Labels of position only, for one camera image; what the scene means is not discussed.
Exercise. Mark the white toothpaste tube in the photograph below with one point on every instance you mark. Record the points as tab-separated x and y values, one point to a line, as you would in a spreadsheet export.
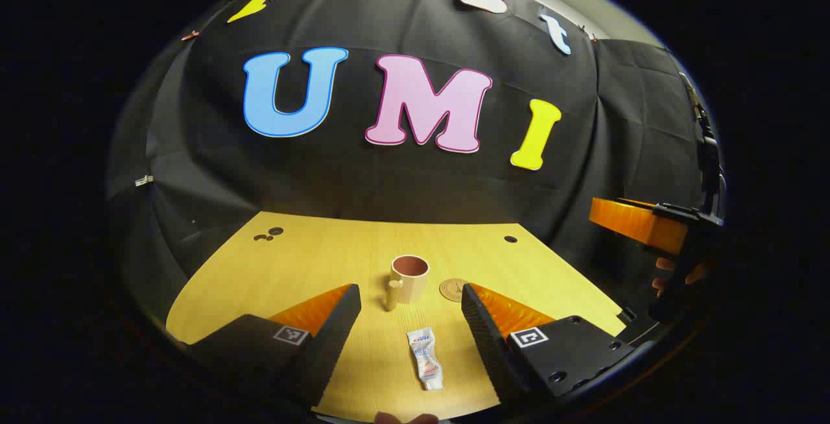
425	356

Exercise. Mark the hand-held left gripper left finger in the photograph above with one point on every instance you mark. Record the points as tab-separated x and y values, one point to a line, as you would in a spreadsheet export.
337	333

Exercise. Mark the small copper clip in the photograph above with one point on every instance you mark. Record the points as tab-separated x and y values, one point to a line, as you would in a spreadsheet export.
190	35

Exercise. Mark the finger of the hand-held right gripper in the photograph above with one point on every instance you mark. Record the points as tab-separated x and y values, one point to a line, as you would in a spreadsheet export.
639	223

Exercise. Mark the wooden desktop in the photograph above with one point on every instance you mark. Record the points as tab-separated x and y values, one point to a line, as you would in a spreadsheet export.
292	262

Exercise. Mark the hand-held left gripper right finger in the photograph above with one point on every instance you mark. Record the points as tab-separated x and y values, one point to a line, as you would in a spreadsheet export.
483	340

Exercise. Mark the round brown coaster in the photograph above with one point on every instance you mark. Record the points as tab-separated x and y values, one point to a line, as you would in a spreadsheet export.
452	289

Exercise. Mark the beige cup with pink inside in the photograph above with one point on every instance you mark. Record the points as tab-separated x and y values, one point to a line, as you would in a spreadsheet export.
415	288

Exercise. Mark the black backdrop cloth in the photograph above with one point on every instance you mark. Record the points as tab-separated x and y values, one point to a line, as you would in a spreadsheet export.
389	184

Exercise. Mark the small silver clip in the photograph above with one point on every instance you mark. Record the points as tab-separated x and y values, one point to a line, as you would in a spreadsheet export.
144	181

